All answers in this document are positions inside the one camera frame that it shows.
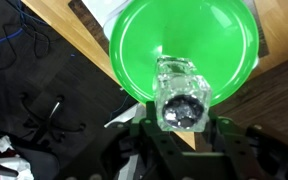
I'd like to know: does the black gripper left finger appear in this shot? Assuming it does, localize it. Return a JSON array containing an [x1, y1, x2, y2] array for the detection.
[[55, 101, 185, 180]]

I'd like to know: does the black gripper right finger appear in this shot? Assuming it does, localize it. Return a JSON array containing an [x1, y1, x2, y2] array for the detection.
[[200, 111, 288, 180]]

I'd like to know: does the clear plastic cup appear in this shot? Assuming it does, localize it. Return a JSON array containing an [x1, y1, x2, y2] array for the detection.
[[153, 55, 213, 133]]

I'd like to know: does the green round plate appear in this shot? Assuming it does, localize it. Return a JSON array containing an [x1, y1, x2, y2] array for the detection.
[[109, 0, 260, 108]]

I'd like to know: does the aluminium profile bar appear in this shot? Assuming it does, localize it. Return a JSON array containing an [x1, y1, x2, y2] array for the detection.
[[103, 103, 142, 129]]

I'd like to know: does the black office chair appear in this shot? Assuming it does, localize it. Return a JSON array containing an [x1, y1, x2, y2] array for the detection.
[[0, 93, 88, 180]]

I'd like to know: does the white kitchen scale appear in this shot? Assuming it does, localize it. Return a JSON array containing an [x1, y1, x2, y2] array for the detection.
[[80, 0, 135, 31]]

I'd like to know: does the black floor cable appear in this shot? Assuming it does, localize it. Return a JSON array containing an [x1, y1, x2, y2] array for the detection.
[[3, 0, 52, 59]]

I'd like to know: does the blue floor cable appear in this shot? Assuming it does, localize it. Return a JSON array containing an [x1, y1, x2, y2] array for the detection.
[[0, 28, 25, 51]]

